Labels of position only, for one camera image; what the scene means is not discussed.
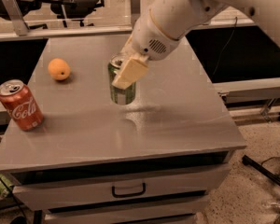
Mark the black stand leg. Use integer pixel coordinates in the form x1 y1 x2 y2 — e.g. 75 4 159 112
242 155 280 187

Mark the metal bracket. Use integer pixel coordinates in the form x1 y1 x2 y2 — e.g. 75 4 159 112
130 0 141 26
1 0 29 36

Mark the orange fruit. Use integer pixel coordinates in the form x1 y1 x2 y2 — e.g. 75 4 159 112
48 58 71 81

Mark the grey drawer cabinet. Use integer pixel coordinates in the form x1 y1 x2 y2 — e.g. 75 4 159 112
0 35 245 224

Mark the black hanging cable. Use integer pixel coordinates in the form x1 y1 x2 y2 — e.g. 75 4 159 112
211 16 238 77

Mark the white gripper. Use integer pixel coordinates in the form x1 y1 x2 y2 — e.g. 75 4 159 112
112 7 180 90

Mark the black drawer handle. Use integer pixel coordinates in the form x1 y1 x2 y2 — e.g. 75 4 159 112
111 182 147 199

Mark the green soda can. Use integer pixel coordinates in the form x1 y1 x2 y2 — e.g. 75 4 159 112
107 53 136 105

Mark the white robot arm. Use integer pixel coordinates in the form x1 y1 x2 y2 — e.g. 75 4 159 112
112 0 280 90

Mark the left metal bracket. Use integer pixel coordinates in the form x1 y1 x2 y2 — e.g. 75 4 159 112
1 0 29 36

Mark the red coke can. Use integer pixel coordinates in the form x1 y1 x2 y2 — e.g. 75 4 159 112
0 79 44 131

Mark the middle metal bracket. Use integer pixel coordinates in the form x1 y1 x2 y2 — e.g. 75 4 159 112
130 0 141 26

